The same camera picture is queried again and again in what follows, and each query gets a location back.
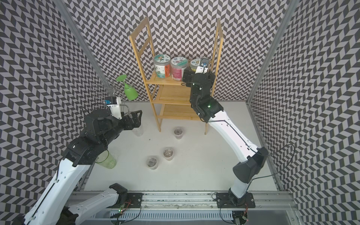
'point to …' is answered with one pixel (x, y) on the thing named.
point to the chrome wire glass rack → (110, 91)
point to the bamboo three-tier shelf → (169, 98)
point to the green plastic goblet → (130, 93)
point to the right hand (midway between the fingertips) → (199, 71)
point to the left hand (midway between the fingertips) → (132, 114)
